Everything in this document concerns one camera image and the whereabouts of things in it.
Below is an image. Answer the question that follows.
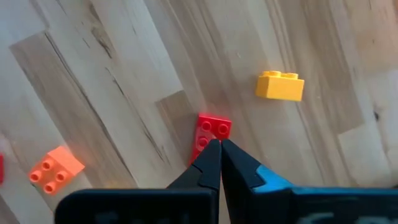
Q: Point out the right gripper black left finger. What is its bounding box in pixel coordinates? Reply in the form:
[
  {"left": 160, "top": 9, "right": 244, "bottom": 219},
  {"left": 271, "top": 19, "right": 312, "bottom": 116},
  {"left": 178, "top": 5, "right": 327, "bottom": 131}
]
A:
[{"left": 55, "top": 138, "right": 222, "bottom": 224}]

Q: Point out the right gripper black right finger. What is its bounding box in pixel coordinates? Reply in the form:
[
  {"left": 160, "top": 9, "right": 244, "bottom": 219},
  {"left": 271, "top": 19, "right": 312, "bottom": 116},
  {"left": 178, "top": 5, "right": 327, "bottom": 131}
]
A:
[{"left": 221, "top": 138, "right": 398, "bottom": 224}]

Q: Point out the small orange toy brick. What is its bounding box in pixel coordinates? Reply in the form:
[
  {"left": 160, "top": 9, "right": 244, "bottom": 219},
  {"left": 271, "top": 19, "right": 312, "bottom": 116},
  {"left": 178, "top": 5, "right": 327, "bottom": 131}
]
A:
[{"left": 29, "top": 145, "right": 86, "bottom": 196}]

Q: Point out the long red toy brick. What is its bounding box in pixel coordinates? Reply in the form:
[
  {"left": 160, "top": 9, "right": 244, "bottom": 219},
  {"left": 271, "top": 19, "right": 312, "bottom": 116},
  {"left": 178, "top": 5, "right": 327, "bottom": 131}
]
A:
[{"left": 188, "top": 113, "right": 233, "bottom": 167}]

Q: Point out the small yellow toy brick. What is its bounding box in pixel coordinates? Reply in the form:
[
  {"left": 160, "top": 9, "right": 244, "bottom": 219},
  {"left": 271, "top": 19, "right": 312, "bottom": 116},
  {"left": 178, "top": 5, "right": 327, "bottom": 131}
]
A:
[{"left": 255, "top": 70, "right": 305, "bottom": 103}]

